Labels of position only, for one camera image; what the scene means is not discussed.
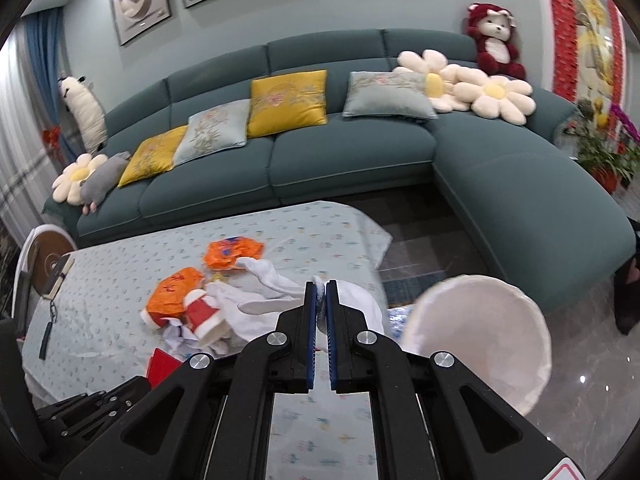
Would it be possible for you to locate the orange blue snack bag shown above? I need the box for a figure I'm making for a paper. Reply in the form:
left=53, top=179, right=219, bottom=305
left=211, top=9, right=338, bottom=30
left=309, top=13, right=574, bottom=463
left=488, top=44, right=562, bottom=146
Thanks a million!
left=203, top=236, right=264, bottom=271

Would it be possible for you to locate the white lined trash bin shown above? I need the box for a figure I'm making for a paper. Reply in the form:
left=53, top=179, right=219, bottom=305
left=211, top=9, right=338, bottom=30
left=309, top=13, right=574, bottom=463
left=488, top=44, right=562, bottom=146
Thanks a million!
left=399, top=274, right=552, bottom=416

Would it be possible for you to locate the teal sectional sofa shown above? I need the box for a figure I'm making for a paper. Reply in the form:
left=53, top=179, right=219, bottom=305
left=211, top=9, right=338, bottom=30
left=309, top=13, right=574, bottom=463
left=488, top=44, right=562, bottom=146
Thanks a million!
left=43, top=28, right=636, bottom=311

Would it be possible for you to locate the white sheep plush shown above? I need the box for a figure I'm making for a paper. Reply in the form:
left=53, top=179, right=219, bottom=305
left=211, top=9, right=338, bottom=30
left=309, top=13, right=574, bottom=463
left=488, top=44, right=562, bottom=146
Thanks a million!
left=58, top=76, right=107, bottom=154

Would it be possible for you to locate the white daisy pillow left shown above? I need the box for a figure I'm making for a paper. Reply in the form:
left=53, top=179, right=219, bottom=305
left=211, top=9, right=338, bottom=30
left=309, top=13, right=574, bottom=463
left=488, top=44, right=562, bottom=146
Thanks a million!
left=52, top=153, right=108, bottom=206

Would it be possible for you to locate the red white plush bear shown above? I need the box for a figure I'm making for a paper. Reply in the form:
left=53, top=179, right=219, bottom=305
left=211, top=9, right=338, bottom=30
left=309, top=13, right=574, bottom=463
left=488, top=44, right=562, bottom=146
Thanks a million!
left=466, top=2, right=526, bottom=80

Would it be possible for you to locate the round wooden side table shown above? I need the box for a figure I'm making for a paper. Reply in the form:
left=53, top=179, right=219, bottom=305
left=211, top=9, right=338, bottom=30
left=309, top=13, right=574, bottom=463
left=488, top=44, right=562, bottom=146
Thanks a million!
left=11, top=224, right=77, bottom=321

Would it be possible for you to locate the red small packet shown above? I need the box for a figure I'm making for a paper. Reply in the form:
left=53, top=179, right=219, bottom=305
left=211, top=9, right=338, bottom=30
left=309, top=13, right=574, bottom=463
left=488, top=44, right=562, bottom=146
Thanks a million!
left=145, top=348, right=182, bottom=389

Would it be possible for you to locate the red festive wall decoration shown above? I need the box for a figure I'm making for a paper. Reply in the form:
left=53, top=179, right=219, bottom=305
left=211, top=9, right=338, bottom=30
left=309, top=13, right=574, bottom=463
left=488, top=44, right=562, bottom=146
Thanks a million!
left=547, top=0, right=626, bottom=110

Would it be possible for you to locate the framed picture left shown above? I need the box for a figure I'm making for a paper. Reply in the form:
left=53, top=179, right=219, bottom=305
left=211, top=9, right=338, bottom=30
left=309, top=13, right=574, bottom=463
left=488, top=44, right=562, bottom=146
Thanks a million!
left=111, top=0, right=171, bottom=47

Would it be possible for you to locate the grey mouse plush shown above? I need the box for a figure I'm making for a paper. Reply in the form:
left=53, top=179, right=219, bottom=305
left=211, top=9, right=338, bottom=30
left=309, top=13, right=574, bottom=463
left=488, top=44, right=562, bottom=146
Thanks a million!
left=80, top=151, right=131, bottom=214

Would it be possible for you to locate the yellow embroidered cushion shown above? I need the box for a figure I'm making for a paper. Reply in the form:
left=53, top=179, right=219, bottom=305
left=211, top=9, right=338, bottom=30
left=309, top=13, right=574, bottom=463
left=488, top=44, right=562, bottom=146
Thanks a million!
left=117, top=125, right=188, bottom=188
left=247, top=70, right=328, bottom=139

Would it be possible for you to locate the grey embroidered cushion right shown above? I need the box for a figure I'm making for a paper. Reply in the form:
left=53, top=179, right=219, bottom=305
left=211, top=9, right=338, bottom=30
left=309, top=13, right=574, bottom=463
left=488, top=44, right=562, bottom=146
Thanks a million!
left=343, top=72, right=437, bottom=120

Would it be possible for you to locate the white daisy pillow back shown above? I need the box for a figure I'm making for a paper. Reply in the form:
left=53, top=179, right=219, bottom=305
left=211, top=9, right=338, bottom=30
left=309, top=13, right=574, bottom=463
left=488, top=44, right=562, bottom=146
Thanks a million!
left=394, top=50, right=470, bottom=113

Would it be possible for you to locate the white plastic bag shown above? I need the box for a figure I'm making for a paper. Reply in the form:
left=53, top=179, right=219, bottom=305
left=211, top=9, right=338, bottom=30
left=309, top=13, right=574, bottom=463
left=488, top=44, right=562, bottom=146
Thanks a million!
left=164, top=257, right=392, bottom=361

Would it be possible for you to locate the black remote on strap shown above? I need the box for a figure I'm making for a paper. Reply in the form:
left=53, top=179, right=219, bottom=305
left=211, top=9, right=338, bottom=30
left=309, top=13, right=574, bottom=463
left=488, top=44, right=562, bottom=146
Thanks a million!
left=38, top=300, right=58, bottom=361

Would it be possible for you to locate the blue curtain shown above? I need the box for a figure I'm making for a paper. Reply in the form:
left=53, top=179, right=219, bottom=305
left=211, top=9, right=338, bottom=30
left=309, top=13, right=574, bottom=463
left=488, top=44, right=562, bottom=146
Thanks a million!
left=25, top=6, right=76, bottom=165

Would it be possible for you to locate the grey embroidered cushion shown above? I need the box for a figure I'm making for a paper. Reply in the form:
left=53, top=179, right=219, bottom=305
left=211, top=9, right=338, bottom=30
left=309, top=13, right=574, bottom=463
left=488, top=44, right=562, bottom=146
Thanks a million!
left=343, top=72, right=437, bottom=120
left=172, top=99, right=250, bottom=166

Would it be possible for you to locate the white daisy pillow front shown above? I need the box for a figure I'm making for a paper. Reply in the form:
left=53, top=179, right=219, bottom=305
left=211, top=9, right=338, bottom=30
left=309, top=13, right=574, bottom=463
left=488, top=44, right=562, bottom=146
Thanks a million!
left=451, top=67, right=537, bottom=126

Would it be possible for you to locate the floral light blue tablecloth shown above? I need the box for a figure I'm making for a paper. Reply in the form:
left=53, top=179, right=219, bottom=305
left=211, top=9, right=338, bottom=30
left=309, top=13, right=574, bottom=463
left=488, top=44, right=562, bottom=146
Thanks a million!
left=22, top=202, right=392, bottom=479

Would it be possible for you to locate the white daisy pillow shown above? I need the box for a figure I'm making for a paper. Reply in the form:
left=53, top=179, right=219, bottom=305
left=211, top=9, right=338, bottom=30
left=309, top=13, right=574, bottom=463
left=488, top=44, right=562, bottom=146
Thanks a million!
left=451, top=67, right=537, bottom=126
left=52, top=153, right=108, bottom=206
left=394, top=50, right=470, bottom=113

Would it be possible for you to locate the red white paper cup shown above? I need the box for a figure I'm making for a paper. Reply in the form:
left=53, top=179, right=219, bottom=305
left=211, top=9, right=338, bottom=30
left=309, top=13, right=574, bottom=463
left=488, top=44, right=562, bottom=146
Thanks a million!
left=183, top=288, right=230, bottom=346

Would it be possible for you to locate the orange snack wrapper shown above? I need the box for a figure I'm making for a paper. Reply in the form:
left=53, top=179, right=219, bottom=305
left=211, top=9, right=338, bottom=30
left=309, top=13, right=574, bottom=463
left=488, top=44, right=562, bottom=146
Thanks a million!
left=140, top=266, right=204, bottom=330

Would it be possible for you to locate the potted flower plant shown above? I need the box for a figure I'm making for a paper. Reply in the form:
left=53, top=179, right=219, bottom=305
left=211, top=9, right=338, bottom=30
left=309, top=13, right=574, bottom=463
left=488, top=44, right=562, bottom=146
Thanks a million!
left=564, top=98, right=639, bottom=194

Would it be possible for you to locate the grey embroidered cushion left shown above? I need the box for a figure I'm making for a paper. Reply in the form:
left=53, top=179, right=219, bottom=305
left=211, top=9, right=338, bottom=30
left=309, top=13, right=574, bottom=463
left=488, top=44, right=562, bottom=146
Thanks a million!
left=172, top=99, right=250, bottom=166

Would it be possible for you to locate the yellow embroidered cushion left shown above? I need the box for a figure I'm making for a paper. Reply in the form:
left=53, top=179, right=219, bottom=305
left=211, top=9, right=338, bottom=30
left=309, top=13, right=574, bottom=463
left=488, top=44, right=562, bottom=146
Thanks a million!
left=117, top=125, right=188, bottom=188

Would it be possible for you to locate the yellow embroidered cushion centre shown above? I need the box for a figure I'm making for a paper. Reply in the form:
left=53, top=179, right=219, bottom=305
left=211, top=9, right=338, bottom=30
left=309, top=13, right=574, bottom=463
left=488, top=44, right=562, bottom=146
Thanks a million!
left=247, top=70, right=328, bottom=139

